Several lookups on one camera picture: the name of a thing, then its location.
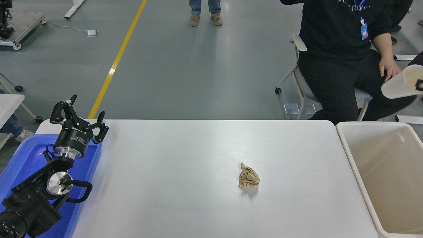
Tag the large pale bin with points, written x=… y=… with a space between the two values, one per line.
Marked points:
x=390 y=172

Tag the black equipment on platform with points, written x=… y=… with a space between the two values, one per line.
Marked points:
x=6 y=19

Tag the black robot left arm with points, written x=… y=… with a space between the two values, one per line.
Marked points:
x=29 y=201

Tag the white wheeled side table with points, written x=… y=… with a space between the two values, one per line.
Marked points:
x=8 y=105

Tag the metal floor plate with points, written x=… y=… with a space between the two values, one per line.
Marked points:
x=288 y=108

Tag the white paper cup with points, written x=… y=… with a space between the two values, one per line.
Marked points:
x=396 y=87

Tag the tan paper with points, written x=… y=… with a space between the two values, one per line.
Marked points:
x=249 y=178

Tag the person's left forearm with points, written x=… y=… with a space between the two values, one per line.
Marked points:
x=383 y=44

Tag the person with tan shoes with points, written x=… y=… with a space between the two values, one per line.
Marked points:
x=194 y=20

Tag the person with black shoes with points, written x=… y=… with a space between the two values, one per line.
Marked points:
x=403 y=13

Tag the blue plastic tray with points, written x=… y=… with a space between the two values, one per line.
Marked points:
x=23 y=158

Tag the person with white sneakers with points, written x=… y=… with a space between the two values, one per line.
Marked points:
x=10 y=125

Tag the white desk leg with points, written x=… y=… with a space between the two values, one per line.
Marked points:
x=74 y=8

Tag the white floor rail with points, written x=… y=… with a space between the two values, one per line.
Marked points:
x=409 y=119
x=404 y=57

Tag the person's left hand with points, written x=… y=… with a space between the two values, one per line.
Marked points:
x=390 y=69

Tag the grey wheeled platform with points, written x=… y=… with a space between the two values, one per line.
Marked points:
x=28 y=19

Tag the person with blue badge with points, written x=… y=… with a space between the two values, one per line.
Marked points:
x=330 y=39

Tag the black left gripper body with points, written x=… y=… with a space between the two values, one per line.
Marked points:
x=73 y=137

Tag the grey wheeled office chair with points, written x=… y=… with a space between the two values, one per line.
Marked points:
x=299 y=42

